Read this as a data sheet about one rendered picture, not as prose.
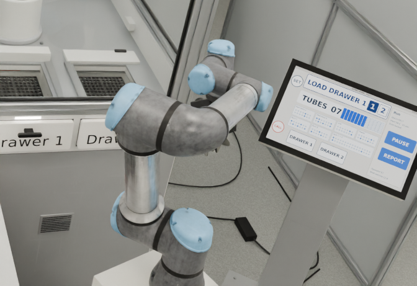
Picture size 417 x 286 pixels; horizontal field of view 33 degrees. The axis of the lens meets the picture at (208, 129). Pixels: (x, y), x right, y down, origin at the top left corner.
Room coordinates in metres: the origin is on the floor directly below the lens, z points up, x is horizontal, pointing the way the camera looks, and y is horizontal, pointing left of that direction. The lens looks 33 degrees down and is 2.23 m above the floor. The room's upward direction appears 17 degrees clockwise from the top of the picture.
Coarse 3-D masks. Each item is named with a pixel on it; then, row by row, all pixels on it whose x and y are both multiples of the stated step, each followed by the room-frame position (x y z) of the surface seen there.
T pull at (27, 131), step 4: (24, 128) 1.76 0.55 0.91; (28, 128) 1.76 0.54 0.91; (32, 128) 1.77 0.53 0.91; (24, 132) 1.75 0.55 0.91; (28, 132) 1.74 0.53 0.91; (32, 132) 1.75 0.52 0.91; (36, 132) 1.75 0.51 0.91; (40, 132) 1.76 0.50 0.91; (20, 136) 1.72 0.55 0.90; (24, 136) 1.73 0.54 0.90; (28, 136) 1.73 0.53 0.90; (32, 136) 1.74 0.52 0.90; (36, 136) 1.74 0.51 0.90; (40, 136) 1.75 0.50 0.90
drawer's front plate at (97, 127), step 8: (88, 120) 1.87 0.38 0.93; (96, 120) 1.89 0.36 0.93; (104, 120) 1.90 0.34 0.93; (80, 128) 1.86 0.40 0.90; (88, 128) 1.87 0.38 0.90; (96, 128) 1.88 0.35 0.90; (104, 128) 1.90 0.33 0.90; (80, 136) 1.86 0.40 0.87; (104, 136) 1.90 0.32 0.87; (112, 136) 1.91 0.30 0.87; (80, 144) 1.86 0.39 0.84; (88, 144) 1.87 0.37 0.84; (96, 144) 1.89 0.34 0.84; (104, 144) 1.90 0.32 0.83; (112, 144) 1.92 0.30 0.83
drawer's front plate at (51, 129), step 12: (24, 120) 1.77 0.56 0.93; (36, 120) 1.79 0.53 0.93; (48, 120) 1.81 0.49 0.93; (60, 120) 1.83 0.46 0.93; (72, 120) 1.85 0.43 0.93; (0, 132) 1.72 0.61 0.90; (12, 132) 1.74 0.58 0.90; (48, 132) 1.80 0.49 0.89; (60, 132) 1.82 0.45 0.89; (72, 132) 1.84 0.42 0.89; (0, 144) 1.72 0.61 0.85; (12, 144) 1.74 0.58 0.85; (24, 144) 1.76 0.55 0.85; (36, 144) 1.78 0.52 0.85; (48, 144) 1.80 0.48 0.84
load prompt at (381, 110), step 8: (312, 80) 2.15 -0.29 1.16; (320, 80) 2.15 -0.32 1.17; (312, 88) 2.13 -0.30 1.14; (320, 88) 2.13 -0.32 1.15; (328, 88) 2.13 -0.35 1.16; (336, 88) 2.13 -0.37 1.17; (344, 88) 2.13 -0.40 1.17; (328, 96) 2.11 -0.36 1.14; (336, 96) 2.11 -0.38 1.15; (344, 96) 2.12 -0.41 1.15; (352, 96) 2.12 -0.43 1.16; (360, 96) 2.12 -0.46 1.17; (352, 104) 2.10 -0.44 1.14; (360, 104) 2.10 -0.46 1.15; (368, 104) 2.10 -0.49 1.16; (376, 104) 2.11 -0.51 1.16; (384, 104) 2.11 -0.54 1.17; (368, 112) 2.09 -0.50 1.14; (376, 112) 2.09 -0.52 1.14; (384, 112) 2.09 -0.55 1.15
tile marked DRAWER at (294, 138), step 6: (294, 132) 2.02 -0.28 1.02; (288, 138) 2.01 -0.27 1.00; (294, 138) 2.01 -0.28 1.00; (300, 138) 2.01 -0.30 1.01; (306, 138) 2.01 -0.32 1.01; (312, 138) 2.01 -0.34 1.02; (294, 144) 2.00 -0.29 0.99; (300, 144) 2.00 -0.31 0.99; (306, 144) 2.00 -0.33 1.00; (312, 144) 2.00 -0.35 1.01; (312, 150) 1.99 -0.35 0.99
